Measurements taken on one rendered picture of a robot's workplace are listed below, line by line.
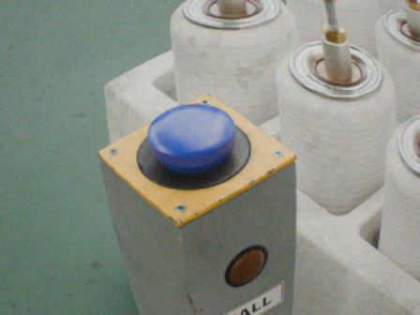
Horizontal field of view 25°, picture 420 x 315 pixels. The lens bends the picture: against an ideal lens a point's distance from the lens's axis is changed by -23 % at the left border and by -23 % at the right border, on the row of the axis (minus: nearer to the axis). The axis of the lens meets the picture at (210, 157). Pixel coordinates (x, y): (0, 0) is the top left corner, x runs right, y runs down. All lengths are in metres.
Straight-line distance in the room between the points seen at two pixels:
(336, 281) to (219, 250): 0.17
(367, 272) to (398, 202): 0.06
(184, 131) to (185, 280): 0.07
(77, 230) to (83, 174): 0.08
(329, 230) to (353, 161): 0.05
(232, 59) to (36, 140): 0.41
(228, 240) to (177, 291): 0.04
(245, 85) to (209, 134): 0.25
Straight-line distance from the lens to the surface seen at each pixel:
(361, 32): 0.84
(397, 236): 0.66
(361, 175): 0.72
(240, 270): 0.55
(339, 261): 0.68
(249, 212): 0.54
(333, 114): 0.69
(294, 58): 0.72
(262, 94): 0.79
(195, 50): 0.78
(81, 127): 1.13
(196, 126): 0.54
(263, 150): 0.55
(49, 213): 1.02
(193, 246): 0.53
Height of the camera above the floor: 0.65
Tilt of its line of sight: 38 degrees down
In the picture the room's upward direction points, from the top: 6 degrees counter-clockwise
